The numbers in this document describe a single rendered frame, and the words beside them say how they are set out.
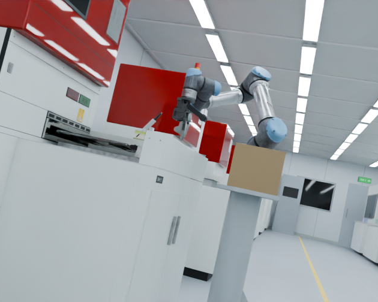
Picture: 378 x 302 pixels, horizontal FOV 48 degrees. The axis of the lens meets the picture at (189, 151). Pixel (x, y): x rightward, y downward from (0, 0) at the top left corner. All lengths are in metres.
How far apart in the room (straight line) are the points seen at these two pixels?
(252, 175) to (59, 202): 0.89
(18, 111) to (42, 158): 0.22
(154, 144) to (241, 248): 0.71
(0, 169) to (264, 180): 1.16
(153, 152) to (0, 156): 0.62
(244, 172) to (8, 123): 1.07
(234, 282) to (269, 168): 0.57
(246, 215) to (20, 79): 1.18
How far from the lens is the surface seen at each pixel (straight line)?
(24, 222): 1.89
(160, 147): 1.72
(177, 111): 2.12
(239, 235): 2.10
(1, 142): 1.87
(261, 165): 2.06
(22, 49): 1.90
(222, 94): 2.39
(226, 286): 2.13
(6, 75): 1.84
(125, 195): 1.69
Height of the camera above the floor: 0.77
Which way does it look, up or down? 5 degrees up
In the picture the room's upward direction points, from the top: 13 degrees clockwise
